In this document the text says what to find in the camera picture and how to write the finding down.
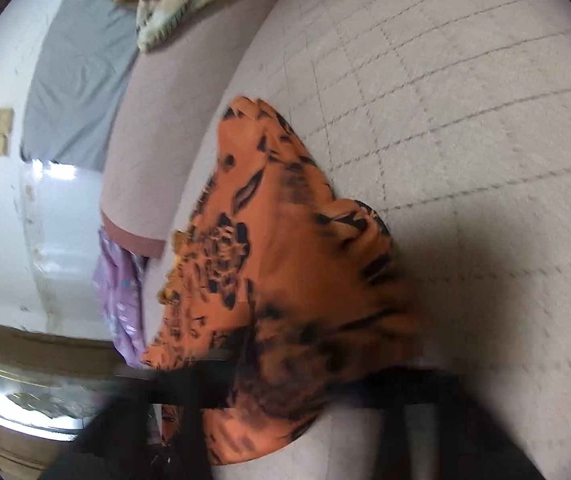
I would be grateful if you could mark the pink bolster pillow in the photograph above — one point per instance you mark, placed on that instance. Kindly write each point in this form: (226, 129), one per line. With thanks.
(169, 102)

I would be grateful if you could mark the grey pillow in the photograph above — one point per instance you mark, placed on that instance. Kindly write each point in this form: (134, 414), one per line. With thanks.
(78, 83)

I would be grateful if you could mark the small brown wall plaque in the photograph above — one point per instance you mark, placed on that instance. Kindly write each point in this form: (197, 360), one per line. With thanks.
(6, 125)

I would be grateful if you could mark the quilted beige bed cover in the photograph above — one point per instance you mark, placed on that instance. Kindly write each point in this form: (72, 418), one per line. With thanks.
(452, 119)

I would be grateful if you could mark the purple floral cloth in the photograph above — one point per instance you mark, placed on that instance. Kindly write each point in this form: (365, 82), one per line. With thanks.
(118, 281)

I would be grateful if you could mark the orange black floral blouse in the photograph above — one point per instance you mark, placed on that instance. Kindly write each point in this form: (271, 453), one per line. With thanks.
(306, 284)

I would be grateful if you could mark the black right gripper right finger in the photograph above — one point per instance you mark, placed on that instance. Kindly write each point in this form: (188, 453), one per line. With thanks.
(469, 442)

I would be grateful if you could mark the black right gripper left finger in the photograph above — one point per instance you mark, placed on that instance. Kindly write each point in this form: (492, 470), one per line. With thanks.
(115, 444)

